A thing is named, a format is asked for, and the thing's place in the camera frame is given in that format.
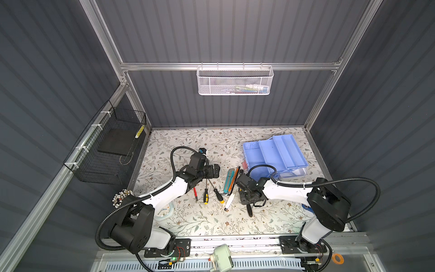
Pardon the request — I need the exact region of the white blue tool box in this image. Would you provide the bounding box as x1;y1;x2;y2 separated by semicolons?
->
242;134;308;180

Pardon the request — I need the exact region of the black ratchet wrench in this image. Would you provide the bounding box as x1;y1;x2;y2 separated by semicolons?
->
246;204;253;218

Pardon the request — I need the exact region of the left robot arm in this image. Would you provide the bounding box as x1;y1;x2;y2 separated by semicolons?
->
95;146;220;256

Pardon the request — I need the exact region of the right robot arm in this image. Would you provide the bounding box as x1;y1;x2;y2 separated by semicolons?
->
235;164;381;252

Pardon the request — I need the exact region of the red hex key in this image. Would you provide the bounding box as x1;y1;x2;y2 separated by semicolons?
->
193;187;198;202

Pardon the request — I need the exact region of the orange pencil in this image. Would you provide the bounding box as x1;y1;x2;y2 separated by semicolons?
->
227;166;240;196

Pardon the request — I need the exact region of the white marker pen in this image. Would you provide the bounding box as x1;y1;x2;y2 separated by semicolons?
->
224;193;235;211

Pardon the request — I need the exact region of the yellow black screwdriver short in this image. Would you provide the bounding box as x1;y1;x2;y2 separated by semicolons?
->
203;179;208;205

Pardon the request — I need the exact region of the teal utility knife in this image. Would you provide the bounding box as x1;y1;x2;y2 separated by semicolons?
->
223;168;235;195

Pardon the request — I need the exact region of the black yellow screwdriver long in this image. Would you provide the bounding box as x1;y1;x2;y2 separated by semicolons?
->
208;180;225;204

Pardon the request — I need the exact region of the blue stapler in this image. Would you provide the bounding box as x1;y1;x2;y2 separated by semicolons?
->
304;206;314;213

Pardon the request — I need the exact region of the green white device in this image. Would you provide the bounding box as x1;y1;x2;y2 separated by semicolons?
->
209;244;234;272

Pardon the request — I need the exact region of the cup of pencils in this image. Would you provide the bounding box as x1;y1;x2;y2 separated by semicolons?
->
112;189;133;209

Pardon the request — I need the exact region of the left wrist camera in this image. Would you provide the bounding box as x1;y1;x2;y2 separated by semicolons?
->
198;147;207;156

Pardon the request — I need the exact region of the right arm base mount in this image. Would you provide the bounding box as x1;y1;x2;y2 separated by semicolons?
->
278;235;328;255

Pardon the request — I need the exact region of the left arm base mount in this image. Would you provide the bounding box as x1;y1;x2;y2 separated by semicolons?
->
143;238;191;258

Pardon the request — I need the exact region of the white wire wall basket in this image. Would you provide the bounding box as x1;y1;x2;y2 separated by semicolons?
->
196;65;274;96

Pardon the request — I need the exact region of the black wire side basket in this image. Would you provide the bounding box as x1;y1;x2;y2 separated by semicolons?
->
64;101;147;186

